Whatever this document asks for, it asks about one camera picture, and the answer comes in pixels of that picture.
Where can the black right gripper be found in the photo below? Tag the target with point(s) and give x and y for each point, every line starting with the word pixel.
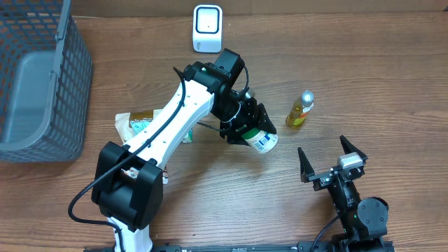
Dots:
pixel 322 180

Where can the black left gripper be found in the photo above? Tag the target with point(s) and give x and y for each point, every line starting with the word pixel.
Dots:
pixel 255 115

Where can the green lid white jar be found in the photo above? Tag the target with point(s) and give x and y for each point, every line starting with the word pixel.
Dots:
pixel 260 140

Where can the yellow liquid bottle silver cap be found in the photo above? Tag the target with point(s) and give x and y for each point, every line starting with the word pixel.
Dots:
pixel 300 109

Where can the teal white tissue pack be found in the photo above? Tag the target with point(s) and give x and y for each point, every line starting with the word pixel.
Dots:
pixel 188 138

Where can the brown teal snack bag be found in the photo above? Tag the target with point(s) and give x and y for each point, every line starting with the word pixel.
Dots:
pixel 129 124

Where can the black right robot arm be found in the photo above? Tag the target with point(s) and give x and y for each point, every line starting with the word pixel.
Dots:
pixel 360 224

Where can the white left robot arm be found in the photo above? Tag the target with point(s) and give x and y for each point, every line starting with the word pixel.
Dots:
pixel 129 191

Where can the white barcode scanner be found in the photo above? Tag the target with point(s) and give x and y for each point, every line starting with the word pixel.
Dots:
pixel 207 28

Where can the dark grey mesh basket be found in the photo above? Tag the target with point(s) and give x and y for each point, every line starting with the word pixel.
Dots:
pixel 46 77

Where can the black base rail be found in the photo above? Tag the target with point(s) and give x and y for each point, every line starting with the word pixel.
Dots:
pixel 266 248

